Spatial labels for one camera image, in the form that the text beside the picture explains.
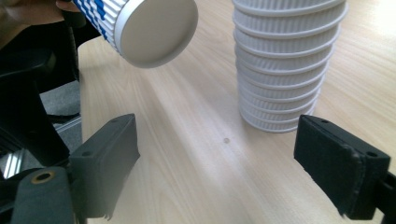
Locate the stack of white ribbed cups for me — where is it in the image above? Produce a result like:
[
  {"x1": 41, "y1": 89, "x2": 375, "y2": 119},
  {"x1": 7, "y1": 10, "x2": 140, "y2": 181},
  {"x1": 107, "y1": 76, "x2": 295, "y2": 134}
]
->
[{"x1": 232, "y1": 0, "x2": 349, "y2": 134}]

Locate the blue striped paper cup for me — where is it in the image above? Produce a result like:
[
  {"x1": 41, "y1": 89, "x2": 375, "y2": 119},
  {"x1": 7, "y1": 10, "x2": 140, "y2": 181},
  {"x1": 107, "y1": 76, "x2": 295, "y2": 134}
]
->
[{"x1": 72, "y1": 0, "x2": 200, "y2": 70}]

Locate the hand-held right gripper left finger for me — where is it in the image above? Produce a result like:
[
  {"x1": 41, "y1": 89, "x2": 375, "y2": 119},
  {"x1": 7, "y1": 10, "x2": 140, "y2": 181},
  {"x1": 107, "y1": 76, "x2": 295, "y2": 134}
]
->
[{"x1": 68, "y1": 113, "x2": 141, "y2": 221}]

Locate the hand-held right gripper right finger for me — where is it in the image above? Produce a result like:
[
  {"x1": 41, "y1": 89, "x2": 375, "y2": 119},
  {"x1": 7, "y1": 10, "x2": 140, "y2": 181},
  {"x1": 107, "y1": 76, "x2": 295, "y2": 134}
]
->
[{"x1": 293, "y1": 114, "x2": 391, "y2": 221}]

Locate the black office chair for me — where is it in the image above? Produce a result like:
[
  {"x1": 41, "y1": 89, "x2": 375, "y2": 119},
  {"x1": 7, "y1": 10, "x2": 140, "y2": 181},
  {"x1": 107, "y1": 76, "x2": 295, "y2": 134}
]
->
[{"x1": 0, "y1": 22, "x2": 78, "y2": 167}]

